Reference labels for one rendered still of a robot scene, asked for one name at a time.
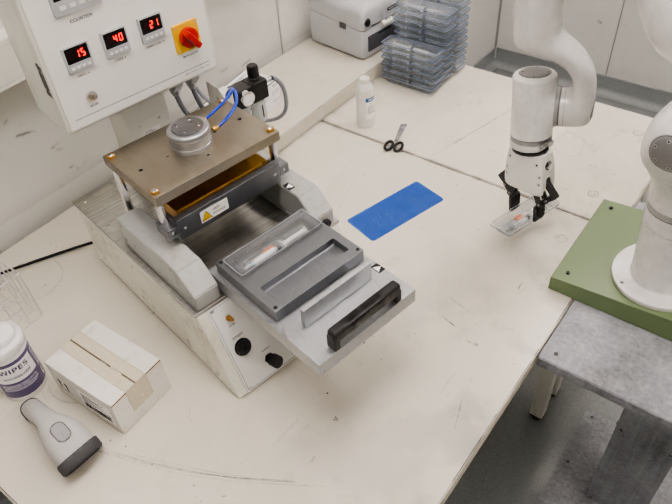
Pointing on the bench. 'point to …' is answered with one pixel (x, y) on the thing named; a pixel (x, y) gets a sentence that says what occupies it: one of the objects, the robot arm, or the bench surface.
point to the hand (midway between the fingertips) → (526, 207)
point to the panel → (226, 327)
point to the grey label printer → (352, 24)
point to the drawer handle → (362, 313)
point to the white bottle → (365, 102)
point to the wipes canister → (19, 364)
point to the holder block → (297, 272)
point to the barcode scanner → (61, 436)
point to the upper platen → (213, 185)
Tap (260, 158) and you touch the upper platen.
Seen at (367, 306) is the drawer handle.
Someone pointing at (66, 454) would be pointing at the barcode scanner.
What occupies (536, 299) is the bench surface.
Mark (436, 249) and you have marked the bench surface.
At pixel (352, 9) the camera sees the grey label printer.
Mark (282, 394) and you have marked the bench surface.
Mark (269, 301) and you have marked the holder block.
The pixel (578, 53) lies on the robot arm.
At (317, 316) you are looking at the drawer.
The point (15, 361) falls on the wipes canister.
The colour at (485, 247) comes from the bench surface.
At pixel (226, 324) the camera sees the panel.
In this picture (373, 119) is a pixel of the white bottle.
